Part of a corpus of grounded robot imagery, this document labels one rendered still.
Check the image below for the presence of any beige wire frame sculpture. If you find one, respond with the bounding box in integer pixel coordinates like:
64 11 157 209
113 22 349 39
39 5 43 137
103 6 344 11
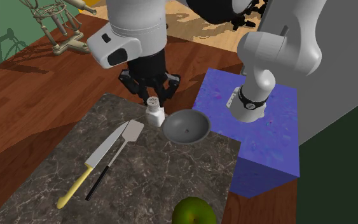
18 0 97 56

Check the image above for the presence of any white salt shaker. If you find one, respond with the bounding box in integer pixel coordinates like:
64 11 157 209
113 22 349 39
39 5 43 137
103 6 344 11
145 95 167 129

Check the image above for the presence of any green apple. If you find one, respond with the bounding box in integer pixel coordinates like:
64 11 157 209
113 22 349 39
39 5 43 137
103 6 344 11
171 196 217 224

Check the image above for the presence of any yellow handled kitchen knife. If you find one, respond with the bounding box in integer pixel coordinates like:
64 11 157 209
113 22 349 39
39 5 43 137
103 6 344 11
56 120 130 210

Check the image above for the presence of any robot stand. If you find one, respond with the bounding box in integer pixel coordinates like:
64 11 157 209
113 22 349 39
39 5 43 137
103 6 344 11
191 67 301 199

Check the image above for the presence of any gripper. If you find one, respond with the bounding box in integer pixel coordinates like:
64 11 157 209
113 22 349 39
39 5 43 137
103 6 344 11
118 48 181 107

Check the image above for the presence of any black handled grey spatula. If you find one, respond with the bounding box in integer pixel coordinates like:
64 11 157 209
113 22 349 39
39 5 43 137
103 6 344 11
85 119 145 202

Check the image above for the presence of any grey bowl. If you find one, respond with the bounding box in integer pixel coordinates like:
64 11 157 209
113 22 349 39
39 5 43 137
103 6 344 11
162 108 212 145

